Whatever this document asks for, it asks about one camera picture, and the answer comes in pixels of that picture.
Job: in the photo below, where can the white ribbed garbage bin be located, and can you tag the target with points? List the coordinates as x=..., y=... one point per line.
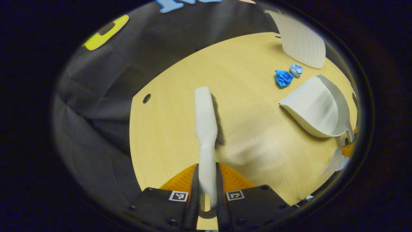
x=302, y=42

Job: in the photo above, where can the black backdrop cloth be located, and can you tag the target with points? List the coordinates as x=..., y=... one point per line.
x=106, y=96

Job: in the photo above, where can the white dustpan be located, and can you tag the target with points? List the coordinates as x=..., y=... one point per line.
x=318, y=109

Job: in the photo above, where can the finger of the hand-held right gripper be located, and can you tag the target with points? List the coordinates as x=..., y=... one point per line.
x=349, y=149

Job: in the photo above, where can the dark blue paper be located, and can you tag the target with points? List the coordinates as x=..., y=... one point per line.
x=284, y=78

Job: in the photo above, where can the light blue paper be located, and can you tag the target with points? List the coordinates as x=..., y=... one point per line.
x=296, y=70

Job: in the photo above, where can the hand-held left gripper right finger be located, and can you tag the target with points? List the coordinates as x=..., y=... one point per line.
x=222, y=206

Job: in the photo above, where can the small white broom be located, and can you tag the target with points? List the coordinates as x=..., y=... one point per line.
x=206, y=122

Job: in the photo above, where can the wooden desktop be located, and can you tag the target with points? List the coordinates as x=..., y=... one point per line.
x=251, y=129

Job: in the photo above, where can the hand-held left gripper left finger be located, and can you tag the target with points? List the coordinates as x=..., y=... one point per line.
x=194, y=206

